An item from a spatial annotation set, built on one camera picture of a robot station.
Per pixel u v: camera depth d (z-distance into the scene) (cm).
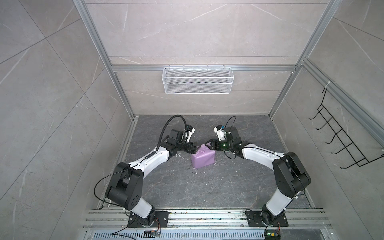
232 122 115
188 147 77
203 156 83
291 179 47
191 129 78
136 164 48
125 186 44
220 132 84
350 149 64
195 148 78
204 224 73
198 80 101
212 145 81
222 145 80
